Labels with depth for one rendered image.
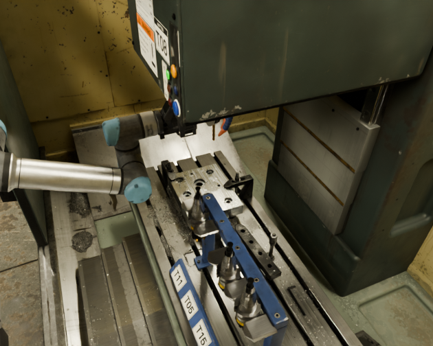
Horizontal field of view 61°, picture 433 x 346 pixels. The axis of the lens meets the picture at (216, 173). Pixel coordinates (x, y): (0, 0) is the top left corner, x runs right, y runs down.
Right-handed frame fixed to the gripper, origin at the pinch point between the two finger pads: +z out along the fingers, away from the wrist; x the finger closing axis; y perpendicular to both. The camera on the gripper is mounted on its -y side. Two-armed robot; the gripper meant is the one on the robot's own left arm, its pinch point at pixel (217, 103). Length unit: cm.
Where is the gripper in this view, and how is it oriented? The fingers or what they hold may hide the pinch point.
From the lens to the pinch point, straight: 117.4
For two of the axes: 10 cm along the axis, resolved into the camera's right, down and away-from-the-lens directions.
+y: 0.1, 7.7, 6.4
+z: 9.2, -2.5, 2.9
